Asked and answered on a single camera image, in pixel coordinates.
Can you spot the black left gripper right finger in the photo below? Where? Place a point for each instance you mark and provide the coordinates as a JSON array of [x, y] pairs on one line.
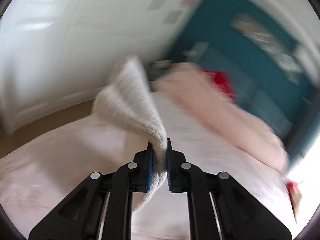
[[218, 206]]

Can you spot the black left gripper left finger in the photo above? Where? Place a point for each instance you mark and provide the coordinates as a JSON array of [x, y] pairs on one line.
[[100, 207]]

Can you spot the cream knitted sweater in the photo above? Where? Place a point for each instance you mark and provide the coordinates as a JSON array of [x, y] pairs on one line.
[[126, 102]]

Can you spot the pink butterfly bed blanket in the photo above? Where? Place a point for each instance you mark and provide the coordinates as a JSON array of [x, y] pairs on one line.
[[37, 176]]

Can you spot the teal padded headboard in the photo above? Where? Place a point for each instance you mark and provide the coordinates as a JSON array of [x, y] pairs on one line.
[[260, 86]]

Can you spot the pink folded quilt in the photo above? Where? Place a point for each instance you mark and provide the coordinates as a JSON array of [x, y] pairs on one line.
[[191, 88]]

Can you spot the red cloth item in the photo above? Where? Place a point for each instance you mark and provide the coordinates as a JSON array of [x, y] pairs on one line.
[[221, 81]]

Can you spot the white wardrobe with stickers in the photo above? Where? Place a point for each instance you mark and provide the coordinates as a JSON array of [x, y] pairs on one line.
[[56, 53]]

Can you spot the framed wall picture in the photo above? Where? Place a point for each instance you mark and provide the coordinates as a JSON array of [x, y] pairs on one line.
[[269, 44]]

